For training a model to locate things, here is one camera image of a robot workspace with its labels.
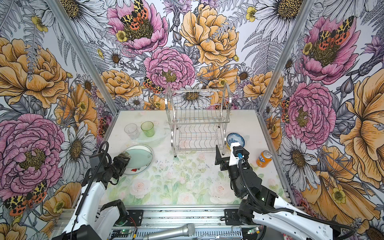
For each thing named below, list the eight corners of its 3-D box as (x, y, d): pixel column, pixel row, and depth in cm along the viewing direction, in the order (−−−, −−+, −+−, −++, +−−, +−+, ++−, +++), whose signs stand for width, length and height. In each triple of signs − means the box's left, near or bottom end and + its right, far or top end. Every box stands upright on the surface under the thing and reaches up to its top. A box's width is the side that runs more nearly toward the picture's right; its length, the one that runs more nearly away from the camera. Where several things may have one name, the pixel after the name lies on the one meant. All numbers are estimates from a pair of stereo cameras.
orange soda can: (256, 169, 94) (263, 160, 84) (253, 160, 98) (260, 150, 88) (266, 169, 94) (274, 160, 84) (263, 160, 98) (271, 150, 88)
